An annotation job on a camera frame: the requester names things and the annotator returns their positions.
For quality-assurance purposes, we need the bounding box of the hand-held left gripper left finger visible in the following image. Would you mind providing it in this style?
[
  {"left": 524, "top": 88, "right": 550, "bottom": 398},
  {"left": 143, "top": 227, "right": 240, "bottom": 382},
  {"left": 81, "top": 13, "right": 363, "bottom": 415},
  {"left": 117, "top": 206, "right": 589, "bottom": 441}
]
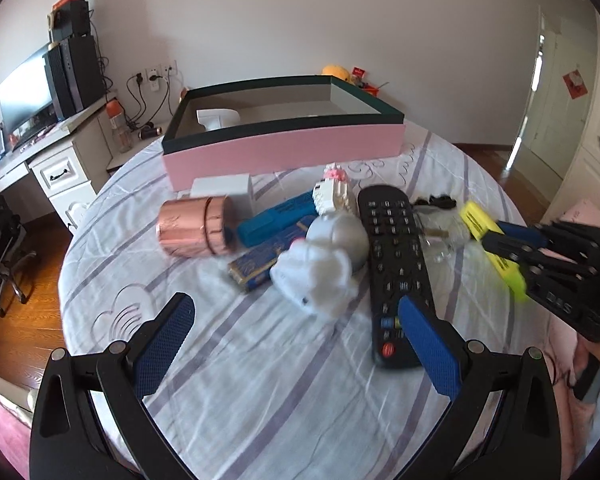
[{"left": 29, "top": 292, "right": 197, "bottom": 480}]

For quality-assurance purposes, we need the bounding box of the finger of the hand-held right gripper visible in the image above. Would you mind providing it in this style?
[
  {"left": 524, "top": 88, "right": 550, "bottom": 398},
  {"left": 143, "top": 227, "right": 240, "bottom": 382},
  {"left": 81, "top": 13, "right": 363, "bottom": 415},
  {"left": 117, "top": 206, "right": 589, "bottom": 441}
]
[
  {"left": 481, "top": 232, "right": 600, "bottom": 293},
  {"left": 495, "top": 217, "right": 600, "bottom": 266}
]

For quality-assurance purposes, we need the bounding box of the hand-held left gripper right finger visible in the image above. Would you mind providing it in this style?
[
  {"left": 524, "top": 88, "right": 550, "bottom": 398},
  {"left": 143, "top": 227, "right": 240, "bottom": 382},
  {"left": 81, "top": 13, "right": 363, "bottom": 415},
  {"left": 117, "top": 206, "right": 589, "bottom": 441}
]
[{"left": 398, "top": 295, "right": 566, "bottom": 480}]

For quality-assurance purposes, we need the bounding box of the yellow highlighter pen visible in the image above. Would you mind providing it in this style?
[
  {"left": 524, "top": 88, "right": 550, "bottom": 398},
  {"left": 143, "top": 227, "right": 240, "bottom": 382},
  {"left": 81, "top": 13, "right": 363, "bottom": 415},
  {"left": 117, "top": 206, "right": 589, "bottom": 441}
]
[{"left": 459, "top": 201, "right": 529, "bottom": 303}]

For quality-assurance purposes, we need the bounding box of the black remote control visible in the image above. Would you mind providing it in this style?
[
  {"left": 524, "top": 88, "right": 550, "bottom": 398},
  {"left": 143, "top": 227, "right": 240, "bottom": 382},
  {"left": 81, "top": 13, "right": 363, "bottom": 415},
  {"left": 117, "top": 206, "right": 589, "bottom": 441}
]
[{"left": 356, "top": 185, "right": 438, "bottom": 370}]

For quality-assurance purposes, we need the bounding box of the rose gold round tin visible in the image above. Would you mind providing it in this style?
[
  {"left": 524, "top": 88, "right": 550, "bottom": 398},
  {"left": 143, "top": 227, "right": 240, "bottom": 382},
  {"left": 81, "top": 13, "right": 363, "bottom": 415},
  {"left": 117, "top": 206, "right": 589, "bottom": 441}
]
[{"left": 157, "top": 196, "right": 238, "bottom": 257}]

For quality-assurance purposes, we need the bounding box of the white plush toy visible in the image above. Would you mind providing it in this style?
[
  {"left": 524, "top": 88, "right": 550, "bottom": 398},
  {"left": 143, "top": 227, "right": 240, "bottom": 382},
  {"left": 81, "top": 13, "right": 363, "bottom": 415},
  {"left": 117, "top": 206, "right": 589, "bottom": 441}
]
[{"left": 270, "top": 210, "right": 368, "bottom": 318}]

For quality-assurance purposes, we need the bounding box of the pink box with dark rim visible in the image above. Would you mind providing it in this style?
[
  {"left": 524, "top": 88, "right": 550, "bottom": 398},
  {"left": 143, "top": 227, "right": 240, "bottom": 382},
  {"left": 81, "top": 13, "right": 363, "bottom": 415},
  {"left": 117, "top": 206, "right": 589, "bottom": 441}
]
[{"left": 161, "top": 75, "right": 406, "bottom": 192}]

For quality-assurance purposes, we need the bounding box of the pink bed cover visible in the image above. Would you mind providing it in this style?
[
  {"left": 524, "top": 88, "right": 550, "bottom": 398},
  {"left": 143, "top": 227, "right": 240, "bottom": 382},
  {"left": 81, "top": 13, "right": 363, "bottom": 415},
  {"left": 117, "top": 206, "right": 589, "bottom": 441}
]
[{"left": 0, "top": 199, "right": 600, "bottom": 480}]

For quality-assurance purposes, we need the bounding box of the white striped bedsheet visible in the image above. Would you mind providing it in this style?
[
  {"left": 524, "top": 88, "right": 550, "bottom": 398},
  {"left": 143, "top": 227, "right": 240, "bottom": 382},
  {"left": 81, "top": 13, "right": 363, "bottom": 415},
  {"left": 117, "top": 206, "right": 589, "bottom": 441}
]
[{"left": 57, "top": 130, "right": 581, "bottom": 480}]

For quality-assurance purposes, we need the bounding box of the blue and gold carton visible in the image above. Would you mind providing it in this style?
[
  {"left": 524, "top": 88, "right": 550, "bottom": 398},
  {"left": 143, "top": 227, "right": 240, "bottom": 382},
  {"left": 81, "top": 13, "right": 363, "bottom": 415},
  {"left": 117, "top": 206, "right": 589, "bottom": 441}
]
[{"left": 228, "top": 215, "right": 321, "bottom": 293}]

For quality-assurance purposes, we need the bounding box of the white door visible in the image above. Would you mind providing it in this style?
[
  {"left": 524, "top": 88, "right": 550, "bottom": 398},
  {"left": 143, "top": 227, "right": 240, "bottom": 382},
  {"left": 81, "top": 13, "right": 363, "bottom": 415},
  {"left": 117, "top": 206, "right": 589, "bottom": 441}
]
[{"left": 500, "top": 5, "right": 600, "bottom": 181}]

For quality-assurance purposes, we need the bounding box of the blue marker pen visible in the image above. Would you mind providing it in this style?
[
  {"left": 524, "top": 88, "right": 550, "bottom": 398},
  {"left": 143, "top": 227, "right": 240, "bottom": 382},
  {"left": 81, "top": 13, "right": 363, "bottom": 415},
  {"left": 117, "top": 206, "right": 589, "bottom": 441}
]
[{"left": 237, "top": 191, "right": 326, "bottom": 248}]

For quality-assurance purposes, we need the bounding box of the white charger block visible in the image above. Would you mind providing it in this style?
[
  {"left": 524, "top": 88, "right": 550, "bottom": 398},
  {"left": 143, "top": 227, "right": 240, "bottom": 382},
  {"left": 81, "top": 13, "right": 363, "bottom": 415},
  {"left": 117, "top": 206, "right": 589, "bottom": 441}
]
[{"left": 177, "top": 174, "right": 255, "bottom": 216}]

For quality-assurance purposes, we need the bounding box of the black office chair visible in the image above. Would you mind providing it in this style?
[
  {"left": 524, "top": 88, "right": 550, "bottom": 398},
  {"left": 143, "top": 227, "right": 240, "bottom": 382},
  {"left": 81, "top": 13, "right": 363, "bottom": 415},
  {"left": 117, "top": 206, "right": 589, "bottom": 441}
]
[{"left": 0, "top": 195, "right": 38, "bottom": 318}]

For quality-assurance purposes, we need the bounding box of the white pink brick figure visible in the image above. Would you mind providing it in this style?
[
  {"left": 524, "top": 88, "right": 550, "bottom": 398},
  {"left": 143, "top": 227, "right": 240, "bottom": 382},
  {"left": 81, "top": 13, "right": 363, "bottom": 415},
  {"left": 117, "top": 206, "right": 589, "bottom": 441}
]
[{"left": 312, "top": 164, "right": 363, "bottom": 216}]

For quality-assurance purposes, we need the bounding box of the white desk drawer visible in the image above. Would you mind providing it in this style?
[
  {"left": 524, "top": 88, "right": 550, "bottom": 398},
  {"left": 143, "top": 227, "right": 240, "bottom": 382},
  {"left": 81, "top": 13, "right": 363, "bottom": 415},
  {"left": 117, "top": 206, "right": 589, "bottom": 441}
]
[{"left": 39, "top": 152, "right": 92, "bottom": 193}]

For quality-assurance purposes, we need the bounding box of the red printed box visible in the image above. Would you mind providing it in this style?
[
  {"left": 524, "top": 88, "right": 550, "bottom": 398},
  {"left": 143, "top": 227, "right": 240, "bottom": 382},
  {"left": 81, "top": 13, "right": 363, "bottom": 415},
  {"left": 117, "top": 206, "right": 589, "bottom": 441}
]
[{"left": 351, "top": 80, "right": 383, "bottom": 98}]

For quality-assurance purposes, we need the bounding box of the bottle with orange cap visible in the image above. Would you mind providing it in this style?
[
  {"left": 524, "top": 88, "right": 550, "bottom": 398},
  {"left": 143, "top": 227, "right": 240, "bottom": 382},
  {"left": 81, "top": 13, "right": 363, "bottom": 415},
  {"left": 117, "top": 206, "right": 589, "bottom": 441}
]
[{"left": 105, "top": 100, "right": 133, "bottom": 153}]

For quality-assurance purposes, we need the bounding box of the white desk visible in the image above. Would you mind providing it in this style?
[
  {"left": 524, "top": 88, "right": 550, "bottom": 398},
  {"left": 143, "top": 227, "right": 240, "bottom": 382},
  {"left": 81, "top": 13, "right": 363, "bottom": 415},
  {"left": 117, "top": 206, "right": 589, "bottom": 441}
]
[{"left": 0, "top": 97, "right": 126, "bottom": 231}]

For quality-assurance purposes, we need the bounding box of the white plastic gadget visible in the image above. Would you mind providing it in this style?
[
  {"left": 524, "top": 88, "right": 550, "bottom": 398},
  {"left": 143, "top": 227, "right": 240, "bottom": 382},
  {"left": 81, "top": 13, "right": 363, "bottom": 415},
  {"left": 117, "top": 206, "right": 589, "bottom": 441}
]
[{"left": 196, "top": 109, "right": 241, "bottom": 133}]

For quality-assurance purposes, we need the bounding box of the yellow plush octopus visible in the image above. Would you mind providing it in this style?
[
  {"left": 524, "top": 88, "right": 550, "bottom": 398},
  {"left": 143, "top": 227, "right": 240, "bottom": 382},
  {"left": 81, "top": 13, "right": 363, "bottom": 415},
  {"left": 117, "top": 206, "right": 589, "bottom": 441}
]
[{"left": 322, "top": 64, "right": 353, "bottom": 85}]

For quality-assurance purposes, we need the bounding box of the black computer tower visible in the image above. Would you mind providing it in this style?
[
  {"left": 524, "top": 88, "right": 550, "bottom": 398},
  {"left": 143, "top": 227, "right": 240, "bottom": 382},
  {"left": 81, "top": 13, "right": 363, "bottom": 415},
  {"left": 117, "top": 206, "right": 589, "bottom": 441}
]
[{"left": 42, "top": 35, "right": 106, "bottom": 121}]

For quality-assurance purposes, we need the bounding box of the black computer monitor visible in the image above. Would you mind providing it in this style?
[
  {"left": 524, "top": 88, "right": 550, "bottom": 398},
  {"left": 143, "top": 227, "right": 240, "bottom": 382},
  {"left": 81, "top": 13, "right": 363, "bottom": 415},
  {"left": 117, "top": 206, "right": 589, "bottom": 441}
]
[{"left": 0, "top": 42, "right": 56, "bottom": 147}]

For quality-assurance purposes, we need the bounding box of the black speaker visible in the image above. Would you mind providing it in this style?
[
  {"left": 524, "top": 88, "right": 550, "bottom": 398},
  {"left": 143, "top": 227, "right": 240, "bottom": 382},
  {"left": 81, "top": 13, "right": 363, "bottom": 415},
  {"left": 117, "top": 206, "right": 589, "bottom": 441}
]
[{"left": 49, "top": 0, "right": 91, "bottom": 43}]

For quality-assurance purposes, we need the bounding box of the red wall decoration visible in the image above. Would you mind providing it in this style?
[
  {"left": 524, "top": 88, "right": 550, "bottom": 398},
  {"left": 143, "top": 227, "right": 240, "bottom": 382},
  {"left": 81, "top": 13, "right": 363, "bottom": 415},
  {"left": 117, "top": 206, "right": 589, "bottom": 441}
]
[{"left": 562, "top": 69, "right": 588, "bottom": 100}]

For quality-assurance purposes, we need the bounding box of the black power cable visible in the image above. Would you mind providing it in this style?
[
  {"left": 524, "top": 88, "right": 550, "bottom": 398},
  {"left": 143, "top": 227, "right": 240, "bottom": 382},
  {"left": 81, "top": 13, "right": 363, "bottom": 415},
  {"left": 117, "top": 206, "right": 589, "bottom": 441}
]
[{"left": 126, "top": 72, "right": 173, "bottom": 133}]

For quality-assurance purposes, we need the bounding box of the white wall socket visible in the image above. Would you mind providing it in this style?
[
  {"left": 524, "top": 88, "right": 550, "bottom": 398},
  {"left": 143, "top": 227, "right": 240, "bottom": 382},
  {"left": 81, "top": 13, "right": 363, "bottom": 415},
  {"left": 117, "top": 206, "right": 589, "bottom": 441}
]
[{"left": 145, "top": 60, "right": 178, "bottom": 92}]

